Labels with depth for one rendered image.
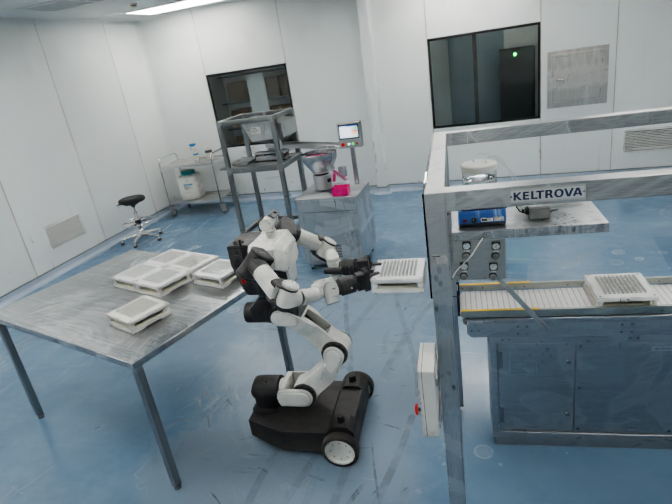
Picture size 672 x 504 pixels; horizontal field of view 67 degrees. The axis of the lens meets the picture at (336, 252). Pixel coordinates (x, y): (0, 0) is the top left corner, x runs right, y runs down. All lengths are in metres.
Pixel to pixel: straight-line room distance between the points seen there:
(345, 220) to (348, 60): 3.19
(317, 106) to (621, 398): 5.94
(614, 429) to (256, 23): 6.71
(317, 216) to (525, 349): 2.85
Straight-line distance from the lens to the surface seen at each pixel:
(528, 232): 2.26
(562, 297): 2.64
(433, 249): 1.56
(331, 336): 2.70
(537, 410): 2.84
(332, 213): 4.88
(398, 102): 7.39
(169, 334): 2.76
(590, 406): 2.86
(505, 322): 2.47
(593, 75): 7.31
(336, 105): 7.60
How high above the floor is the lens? 2.02
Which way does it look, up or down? 21 degrees down
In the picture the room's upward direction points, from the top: 9 degrees counter-clockwise
